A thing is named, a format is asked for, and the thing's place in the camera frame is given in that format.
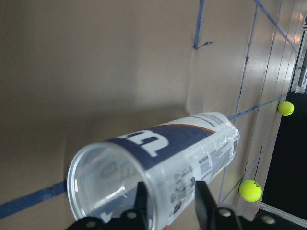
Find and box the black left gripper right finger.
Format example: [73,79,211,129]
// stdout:
[195,181,254,230]

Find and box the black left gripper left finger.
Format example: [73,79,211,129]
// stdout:
[67,182,149,230]

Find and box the white blue tennis ball can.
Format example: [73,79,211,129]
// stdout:
[67,112,240,230]

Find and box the tennis ball right foreground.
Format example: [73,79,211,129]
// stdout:
[239,180,262,202]

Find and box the tennis ball near right base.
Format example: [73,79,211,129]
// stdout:
[278,101,294,116]

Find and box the brown paper table mat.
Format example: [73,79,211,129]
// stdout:
[0,0,307,230]

